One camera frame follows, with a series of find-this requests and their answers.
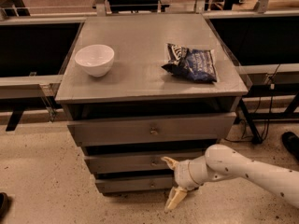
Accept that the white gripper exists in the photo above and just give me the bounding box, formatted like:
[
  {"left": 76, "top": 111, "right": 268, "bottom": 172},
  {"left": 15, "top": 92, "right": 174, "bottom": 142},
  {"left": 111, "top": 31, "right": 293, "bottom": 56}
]
[{"left": 161, "top": 156, "right": 215, "bottom": 212}]

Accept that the grey drawer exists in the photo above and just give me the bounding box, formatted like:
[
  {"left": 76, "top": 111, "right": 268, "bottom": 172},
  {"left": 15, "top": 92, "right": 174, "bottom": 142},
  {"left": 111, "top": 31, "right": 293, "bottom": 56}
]
[
  {"left": 95, "top": 172, "right": 177, "bottom": 195},
  {"left": 68, "top": 112, "right": 236, "bottom": 147},
  {"left": 85, "top": 148, "right": 206, "bottom": 174}
]

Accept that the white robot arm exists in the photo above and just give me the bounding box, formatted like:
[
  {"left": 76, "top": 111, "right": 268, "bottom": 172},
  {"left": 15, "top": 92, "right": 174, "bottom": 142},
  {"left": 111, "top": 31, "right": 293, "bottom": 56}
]
[{"left": 162, "top": 145, "right": 299, "bottom": 210}]

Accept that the grey bottom drawer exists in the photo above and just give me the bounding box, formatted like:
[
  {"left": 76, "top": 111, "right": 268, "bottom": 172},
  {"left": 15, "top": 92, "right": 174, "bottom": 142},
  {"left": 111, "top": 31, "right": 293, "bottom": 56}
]
[{"left": 95, "top": 172, "right": 177, "bottom": 195}]

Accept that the grey top drawer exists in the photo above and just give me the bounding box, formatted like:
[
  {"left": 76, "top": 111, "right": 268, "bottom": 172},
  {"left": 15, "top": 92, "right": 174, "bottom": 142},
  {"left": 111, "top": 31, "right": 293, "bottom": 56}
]
[{"left": 68, "top": 112, "right": 236, "bottom": 147}]

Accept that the grey drawer cabinet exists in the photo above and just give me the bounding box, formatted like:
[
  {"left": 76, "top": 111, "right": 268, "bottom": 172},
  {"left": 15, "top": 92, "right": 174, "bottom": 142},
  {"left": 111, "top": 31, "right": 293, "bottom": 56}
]
[{"left": 55, "top": 13, "right": 249, "bottom": 196}]

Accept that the blue chip bag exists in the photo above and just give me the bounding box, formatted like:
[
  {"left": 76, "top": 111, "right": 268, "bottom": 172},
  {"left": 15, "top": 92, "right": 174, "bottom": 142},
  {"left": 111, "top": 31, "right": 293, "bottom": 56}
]
[{"left": 162, "top": 44, "right": 217, "bottom": 83}]

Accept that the black shoe at right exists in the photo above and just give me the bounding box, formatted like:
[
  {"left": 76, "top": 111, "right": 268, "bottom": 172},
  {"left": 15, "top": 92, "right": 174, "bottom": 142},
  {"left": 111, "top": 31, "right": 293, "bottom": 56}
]
[{"left": 282, "top": 132, "right": 299, "bottom": 161}]

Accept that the black shoe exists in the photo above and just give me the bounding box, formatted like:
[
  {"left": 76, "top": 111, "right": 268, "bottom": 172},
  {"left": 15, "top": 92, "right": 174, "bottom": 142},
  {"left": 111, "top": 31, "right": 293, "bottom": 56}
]
[
  {"left": 0, "top": 192, "right": 8, "bottom": 217},
  {"left": 282, "top": 132, "right": 299, "bottom": 161}
]

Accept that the white ceramic bowl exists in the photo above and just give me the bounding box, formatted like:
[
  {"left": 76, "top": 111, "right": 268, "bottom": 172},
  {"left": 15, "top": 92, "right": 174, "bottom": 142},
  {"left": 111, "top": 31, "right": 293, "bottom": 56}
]
[{"left": 75, "top": 44, "right": 115, "bottom": 77}]

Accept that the right metal railing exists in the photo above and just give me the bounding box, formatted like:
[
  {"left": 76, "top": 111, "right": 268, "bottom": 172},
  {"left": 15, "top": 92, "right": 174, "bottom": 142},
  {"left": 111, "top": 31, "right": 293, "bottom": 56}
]
[{"left": 204, "top": 10, "right": 299, "bottom": 144}]

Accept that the metal railing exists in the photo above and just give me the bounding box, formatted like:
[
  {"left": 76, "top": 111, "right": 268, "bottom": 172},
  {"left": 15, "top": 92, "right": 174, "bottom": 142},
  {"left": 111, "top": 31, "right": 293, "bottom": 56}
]
[
  {"left": 204, "top": 10, "right": 299, "bottom": 144},
  {"left": 0, "top": 17, "right": 84, "bottom": 132}
]

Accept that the black shoe at left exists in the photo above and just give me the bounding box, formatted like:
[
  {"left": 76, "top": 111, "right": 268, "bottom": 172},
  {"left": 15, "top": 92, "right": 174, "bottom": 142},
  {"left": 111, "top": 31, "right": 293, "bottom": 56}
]
[{"left": 0, "top": 192, "right": 8, "bottom": 217}]

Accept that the left metal railing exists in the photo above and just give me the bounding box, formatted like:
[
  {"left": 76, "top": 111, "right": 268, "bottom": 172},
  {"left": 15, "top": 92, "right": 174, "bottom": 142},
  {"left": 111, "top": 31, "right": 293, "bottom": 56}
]
[{"left": 0, "top": 17, "right": 84, "bottom": 132}]

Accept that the black floor cable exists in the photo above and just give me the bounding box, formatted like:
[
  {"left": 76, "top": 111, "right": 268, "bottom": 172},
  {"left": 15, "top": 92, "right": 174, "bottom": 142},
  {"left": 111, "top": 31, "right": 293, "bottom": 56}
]
[{"left": 223, "top": 63, "right": 281, "bottom": 144}]

